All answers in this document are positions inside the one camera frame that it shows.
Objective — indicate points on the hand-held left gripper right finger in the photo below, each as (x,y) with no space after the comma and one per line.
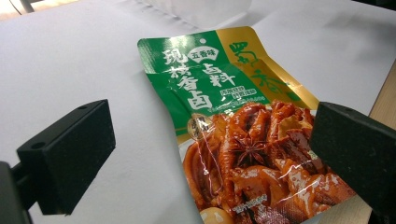
(355,149)

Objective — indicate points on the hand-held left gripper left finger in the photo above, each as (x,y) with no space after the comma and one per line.
(70,157)

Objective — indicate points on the green and gold food packet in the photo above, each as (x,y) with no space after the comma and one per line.
(236,130)

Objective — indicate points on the white table cloth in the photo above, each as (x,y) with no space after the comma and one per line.
(93,68)

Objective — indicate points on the metal stand leg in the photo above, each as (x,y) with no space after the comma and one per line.
(26,5)

